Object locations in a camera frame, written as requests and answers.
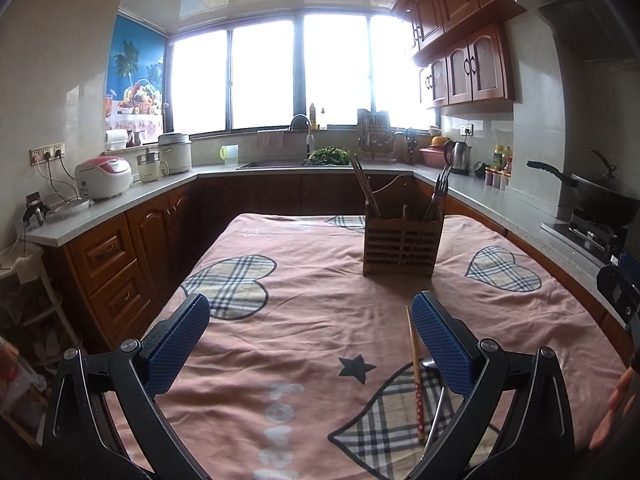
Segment tropical fruit wall poster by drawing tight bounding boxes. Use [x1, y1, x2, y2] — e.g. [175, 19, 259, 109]
[104, 14, 166, 145]

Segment green lidded plastic container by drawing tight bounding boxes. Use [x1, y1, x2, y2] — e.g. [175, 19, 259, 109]
[219, 144, 239, 166]

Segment person's right hand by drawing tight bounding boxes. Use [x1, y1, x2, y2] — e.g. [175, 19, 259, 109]
[589, 367, 638, 451]

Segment curved kitchen faucet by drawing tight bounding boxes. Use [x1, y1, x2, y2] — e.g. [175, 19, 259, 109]
[288, 112, 316, 162]

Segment wooden upper cabinets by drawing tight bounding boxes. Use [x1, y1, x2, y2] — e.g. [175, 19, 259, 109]
[392, 0, 524, 108]

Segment small white electric pot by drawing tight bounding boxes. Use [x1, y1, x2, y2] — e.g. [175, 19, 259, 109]
[137, 152, 169, 183]

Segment stainless electric kettle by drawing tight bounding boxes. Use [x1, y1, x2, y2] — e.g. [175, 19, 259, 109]
[444, 141, 472, 176]

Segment metal spoon on table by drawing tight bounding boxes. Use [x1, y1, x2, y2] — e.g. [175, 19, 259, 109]
[418, 356, 449, 456]

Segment wooden chopstick on table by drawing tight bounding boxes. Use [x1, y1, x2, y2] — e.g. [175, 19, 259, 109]
[406, 307, 425, 442]

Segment black wok with handle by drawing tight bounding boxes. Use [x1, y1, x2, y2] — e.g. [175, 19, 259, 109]
[526, 148, 639, 228]

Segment pink tablecloth with hearts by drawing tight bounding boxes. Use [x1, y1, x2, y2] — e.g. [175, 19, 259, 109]
[104, 212, 632, 480]

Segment wall power socket strip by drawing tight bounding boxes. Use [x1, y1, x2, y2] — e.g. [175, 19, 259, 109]
[29, 142, 66, 167]

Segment white red rice cooker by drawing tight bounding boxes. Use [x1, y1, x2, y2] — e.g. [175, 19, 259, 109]
[75, 156, 134, 200]

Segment range hood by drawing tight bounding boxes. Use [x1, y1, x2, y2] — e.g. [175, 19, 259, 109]
[513, 0, 639, 62]

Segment condiment bottles on counter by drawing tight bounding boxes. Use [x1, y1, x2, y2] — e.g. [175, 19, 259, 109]
[485, 144, 513, 191]

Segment white slow cooker pot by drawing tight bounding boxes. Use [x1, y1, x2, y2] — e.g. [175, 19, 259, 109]
[158, 133, 192, 174]

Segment green vegetables in sink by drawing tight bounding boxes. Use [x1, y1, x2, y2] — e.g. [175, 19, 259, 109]
[307, 146, 350, 166]

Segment wooden utensil holder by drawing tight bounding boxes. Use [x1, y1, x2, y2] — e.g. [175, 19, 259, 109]
[362, 176, 444, 278]

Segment pink basin on counter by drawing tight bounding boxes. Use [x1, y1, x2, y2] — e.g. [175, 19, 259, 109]
[420, 148, 447, 169]

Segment dark chopstick in holder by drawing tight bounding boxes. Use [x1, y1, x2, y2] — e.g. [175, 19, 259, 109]
[349, 154, 382, 219]

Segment gas stove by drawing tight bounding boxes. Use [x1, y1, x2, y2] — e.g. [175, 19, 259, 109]
[540, 209, 639, 266]

